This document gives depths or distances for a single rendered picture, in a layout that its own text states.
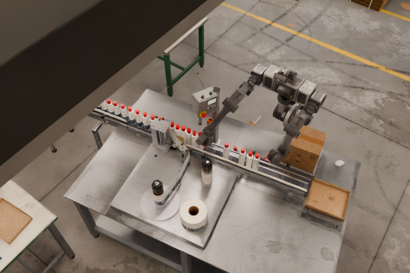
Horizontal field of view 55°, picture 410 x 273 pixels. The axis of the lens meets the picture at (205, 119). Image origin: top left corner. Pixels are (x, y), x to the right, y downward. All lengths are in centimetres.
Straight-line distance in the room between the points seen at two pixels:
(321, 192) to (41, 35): 311
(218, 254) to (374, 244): 178
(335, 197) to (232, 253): 95
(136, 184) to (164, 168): 26
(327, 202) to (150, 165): 145
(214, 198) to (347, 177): 113
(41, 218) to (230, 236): 146
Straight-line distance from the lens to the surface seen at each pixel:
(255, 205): 316
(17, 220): 343
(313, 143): 321
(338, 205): 330
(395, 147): 495
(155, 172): 325
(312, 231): 315
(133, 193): 318
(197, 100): 291
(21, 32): 29
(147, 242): 370
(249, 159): 314
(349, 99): 525
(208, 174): 301
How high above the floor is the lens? 362
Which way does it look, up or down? 50 degrees down
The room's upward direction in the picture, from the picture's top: straight up
